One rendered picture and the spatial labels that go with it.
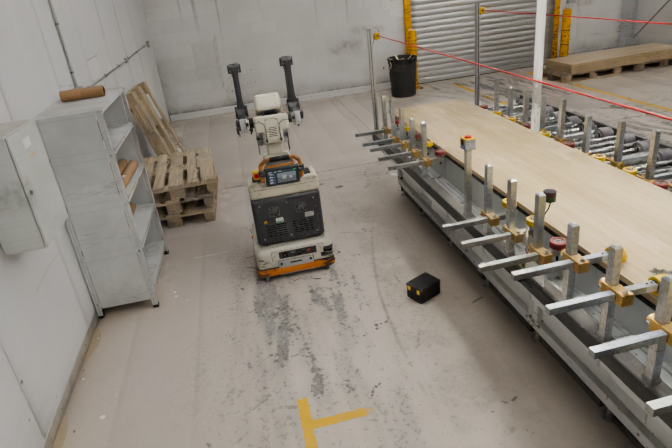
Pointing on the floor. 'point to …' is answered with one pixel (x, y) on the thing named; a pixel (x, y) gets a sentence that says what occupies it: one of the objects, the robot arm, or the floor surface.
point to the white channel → (540, 35)
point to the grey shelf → (105, 197)
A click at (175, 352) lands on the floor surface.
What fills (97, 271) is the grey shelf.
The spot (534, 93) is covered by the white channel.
